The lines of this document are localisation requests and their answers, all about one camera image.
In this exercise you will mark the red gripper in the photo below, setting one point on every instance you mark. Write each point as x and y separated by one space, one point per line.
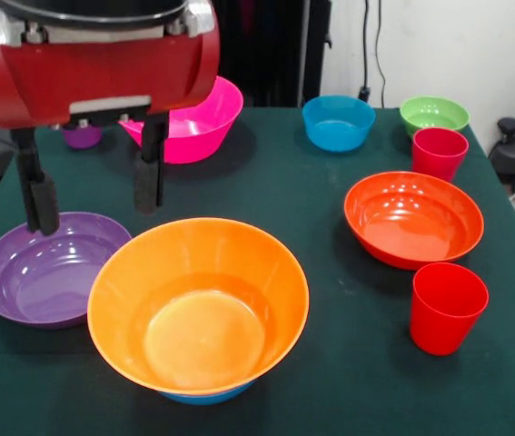
102 72

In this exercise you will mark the purple bowl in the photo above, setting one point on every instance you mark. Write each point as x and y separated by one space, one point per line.
34 272

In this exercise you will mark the orange bowl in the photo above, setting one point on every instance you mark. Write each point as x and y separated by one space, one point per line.
193 281

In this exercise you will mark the large blue bowl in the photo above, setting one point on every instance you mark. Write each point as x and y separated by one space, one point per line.
207 399

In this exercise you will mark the purple cup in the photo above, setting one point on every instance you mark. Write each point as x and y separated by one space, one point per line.
82 138

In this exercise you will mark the pink bowl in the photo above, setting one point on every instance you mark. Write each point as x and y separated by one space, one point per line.
193 136

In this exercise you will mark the small blue bowl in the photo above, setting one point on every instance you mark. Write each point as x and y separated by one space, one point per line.
339 127

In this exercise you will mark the dark green tablecloth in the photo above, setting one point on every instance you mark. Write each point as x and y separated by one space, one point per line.
329 363

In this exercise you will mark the red-orange bowl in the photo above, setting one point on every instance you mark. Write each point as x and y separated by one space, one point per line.
411 218

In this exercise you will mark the crimson cup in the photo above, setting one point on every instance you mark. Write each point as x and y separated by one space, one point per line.
438 154

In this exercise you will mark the red cup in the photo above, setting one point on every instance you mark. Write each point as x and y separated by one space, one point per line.
448 313

